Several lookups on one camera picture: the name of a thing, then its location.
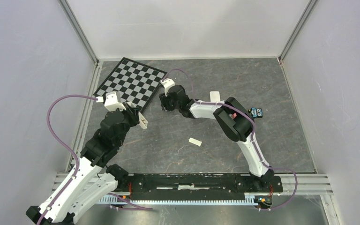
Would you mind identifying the white slim remote control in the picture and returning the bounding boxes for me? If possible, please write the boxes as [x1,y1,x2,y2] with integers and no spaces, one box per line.
[210,91,221,102]

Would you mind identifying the white slim battery cover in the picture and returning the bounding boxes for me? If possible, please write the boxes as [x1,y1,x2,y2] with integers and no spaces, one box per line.
[188,138,202,147]

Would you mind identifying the white remote with dark buttons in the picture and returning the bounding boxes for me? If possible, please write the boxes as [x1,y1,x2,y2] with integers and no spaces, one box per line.
[138,112,148,129]

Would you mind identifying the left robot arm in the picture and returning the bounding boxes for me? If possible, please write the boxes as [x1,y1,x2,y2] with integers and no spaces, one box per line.
[26,102,143,225]

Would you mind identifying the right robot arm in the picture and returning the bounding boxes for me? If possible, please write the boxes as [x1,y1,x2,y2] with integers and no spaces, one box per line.
[159,84,274,191]

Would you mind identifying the black white chessboard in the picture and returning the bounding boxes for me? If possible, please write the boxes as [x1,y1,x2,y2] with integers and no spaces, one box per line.
[93,57,167,112]

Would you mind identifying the blue owl figurine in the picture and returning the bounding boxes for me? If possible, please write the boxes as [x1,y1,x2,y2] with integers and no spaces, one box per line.
[248,107,263,118]

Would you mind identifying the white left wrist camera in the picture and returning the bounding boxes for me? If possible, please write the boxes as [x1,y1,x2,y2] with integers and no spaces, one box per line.
[96,91,126,112]

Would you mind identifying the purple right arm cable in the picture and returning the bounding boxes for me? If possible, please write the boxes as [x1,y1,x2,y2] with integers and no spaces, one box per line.
[161,68,298,211]

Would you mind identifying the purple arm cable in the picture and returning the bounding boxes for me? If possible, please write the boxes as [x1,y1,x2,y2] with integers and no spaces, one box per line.
[161,68,298,211]
[35,94,99,225]

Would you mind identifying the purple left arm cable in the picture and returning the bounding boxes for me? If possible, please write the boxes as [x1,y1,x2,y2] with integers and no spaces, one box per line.
[35,94,99,225]

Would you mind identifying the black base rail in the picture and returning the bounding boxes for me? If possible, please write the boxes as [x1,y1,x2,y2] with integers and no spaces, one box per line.
[115,173,284,201]

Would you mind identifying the white cable duct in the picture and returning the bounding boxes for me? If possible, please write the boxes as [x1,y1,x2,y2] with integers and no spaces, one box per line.
[94,194,272,207]

